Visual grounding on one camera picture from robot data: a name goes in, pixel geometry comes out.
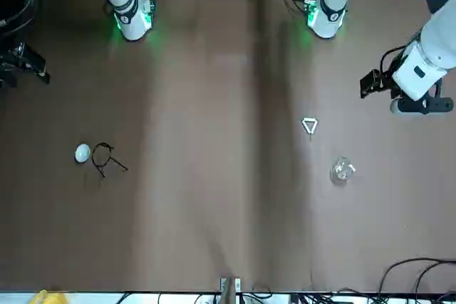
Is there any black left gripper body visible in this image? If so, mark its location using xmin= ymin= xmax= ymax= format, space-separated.
xmin=358 ymin=68 xmax=393 ymax=101

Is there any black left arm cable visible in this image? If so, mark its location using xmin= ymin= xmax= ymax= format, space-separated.
xmin=378 ymin=46 xmax=409 ymax=83

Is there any white clay triangle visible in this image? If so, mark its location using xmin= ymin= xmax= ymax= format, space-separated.
xmin=301 ymin=116 xmax=319 ymax=142

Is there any aluminium camera post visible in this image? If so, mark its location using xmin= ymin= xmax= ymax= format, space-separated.
xmin=219 ymin=276 xmax=243 ymax=304

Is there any yellow bag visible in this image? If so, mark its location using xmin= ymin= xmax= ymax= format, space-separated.
xmin=33 ymin=289 xmax=69 ymax=304

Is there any long black table cable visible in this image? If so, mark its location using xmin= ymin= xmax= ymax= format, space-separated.
xmin=377 ymin=257 xmax=456 ymax=296
xmin=414 ymin=263 xmax=456 ymax=298

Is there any black metal tripod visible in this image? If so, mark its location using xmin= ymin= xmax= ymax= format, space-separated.
xmin=91 ymin=141 xmax=130 ymax=179

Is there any white porcelain crucible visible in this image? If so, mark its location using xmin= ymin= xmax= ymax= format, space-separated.
xmin=74 ymin=143 xmax=91 ymax=164

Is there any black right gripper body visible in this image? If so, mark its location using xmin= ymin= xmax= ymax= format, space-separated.
xmin=0 ymin=42 xmax=51 ymax=88

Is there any clear glass alcohol lamp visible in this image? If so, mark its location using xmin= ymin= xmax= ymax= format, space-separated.
xmin=329 ymin=155 xmax=358 ymax=185

